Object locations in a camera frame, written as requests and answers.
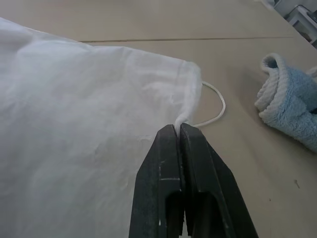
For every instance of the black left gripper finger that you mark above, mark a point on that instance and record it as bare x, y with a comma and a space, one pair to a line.
158, 173
208, 178

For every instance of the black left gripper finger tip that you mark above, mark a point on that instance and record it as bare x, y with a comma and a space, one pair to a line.
314, 109

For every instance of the light blue towel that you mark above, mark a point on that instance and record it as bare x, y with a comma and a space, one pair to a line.
287, 101

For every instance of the grey background equipment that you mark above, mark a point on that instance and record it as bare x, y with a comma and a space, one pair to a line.
297, 17

